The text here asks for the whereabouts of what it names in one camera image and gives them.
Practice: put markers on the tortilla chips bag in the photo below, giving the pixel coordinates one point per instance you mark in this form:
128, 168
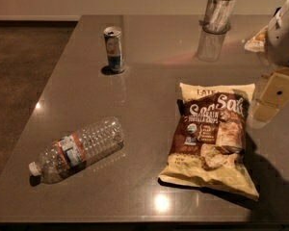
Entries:
210, 139

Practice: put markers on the redbull can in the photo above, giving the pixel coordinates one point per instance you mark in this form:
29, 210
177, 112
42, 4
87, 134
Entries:
112, 37

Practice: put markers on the small snack packet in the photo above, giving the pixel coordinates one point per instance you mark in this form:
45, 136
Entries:
256, 44

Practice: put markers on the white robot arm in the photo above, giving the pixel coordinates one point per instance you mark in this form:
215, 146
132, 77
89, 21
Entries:
264, 79

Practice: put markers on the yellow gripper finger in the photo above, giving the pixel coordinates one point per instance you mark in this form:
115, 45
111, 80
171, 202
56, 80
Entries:
262, 111
276, 91

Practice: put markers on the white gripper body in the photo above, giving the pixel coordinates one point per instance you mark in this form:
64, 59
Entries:
284, 40

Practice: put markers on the clear plastic water bottle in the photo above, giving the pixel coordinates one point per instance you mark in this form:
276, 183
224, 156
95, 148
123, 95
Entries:
78, 150

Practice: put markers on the mesh utensil cup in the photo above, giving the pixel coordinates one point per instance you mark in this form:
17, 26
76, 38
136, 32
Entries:
217, 16

